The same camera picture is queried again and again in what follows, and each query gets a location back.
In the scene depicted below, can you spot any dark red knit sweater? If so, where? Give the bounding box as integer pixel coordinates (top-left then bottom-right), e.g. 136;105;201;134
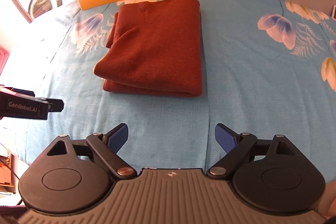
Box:
93;0;203;97

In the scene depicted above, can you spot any red object at left edge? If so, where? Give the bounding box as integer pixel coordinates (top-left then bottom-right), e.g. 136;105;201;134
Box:
0;46;10;74

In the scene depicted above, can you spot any blue floral bed sheet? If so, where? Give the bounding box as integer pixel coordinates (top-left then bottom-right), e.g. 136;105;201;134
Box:
1;0;335;181

